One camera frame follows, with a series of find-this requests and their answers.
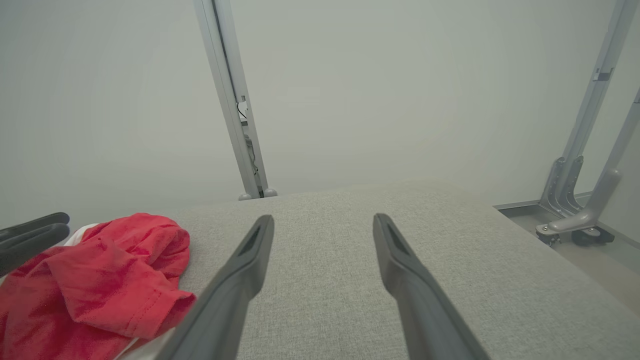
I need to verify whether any grey post with angled bracket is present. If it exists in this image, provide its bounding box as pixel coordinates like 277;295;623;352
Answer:
539;0;640;218

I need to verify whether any grey slanted support leg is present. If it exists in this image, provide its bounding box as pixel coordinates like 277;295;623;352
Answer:
535;87;640;238

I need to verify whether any grey metal partition post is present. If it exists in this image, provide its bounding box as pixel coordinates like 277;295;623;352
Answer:
193;0;279;202

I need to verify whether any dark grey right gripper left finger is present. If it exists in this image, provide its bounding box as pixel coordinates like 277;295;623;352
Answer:
155;214;275;360

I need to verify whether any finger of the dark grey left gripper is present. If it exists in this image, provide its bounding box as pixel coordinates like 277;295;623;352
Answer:
0;212;70;244
0;223;71;277

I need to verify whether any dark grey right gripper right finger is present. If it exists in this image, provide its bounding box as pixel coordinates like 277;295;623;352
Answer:
372;213;491;360

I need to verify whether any red t-shirt with white sleeves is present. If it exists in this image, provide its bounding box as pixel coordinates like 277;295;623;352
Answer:
0;212;197;360

